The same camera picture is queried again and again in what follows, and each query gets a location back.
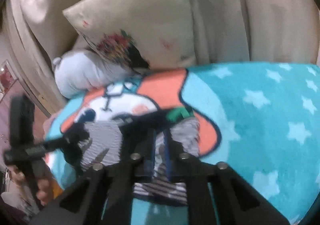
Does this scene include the beige floral print pillow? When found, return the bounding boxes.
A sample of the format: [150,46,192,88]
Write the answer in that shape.
[63,0,196,69]

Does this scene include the beige curtain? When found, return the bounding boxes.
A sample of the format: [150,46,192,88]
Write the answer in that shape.
[1,0,319,113]

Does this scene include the person's left hand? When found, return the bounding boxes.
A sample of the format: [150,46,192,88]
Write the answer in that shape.
[8,163,54,206]

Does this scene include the turquoise cartoon fleece blanket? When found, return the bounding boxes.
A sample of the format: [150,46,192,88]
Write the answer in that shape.
[46,63,319,224]

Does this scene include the navy striped kids pants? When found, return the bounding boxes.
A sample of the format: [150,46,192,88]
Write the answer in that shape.
[62,108,201,207]

